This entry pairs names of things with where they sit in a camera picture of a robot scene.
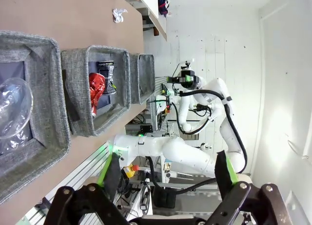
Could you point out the dark navy garment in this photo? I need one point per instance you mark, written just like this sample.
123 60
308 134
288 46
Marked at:
163 3

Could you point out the clear crushed plastic cup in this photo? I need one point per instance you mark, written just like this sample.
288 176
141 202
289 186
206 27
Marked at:
17 105

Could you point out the grey fabric basket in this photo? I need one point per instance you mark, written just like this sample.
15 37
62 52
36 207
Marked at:
46 100
75 88
146 76

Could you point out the large white table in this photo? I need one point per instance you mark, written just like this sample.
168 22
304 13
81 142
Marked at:
156 18

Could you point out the crumpled white paper ball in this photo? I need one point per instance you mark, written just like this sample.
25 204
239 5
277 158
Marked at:
119 15

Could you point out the crushed red cola can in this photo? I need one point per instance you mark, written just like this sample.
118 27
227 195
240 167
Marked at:
97 88

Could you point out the yellow emergency stop button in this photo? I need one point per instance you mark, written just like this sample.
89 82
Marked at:
129 171

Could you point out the aluminium extrusion frame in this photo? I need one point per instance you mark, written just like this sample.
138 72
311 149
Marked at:
80 166

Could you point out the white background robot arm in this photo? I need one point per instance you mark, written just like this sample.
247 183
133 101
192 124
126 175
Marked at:
185 113

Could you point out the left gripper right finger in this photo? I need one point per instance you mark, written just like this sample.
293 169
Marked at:
223 169

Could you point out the crushed black soda can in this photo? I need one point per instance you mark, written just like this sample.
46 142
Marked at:
108 74

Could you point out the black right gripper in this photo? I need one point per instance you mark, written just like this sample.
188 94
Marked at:
189 79

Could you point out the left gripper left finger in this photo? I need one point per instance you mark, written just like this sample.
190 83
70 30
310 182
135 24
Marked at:
112 176

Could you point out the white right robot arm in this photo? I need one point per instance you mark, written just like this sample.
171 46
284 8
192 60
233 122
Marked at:
170 149

